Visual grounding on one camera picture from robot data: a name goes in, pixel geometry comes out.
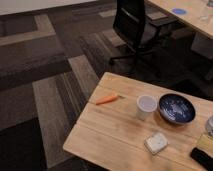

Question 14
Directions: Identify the white sponge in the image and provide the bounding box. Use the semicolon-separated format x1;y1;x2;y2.
144;132;168;155

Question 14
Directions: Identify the blue round coaster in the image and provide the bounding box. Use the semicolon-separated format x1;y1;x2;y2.
172;8;187;15

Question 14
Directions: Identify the white plastic cup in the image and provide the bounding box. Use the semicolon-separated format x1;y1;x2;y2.
137;95;157;120

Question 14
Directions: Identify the dark blue ceramic bowl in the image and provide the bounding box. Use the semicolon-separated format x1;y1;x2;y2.
158;93;196;125

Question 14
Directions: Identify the light wooden far table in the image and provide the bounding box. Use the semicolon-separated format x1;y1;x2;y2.
147;0;213;39

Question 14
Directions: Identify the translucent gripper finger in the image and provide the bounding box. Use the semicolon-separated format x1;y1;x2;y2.
196;134;213;154

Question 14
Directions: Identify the clear glass on far table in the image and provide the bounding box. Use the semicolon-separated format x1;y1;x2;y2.
199;3;213;22

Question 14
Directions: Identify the black office chair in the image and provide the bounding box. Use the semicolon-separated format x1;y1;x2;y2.
109;0;176;73

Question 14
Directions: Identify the orange toy carrot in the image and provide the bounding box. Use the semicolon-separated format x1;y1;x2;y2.
95;94;124;105

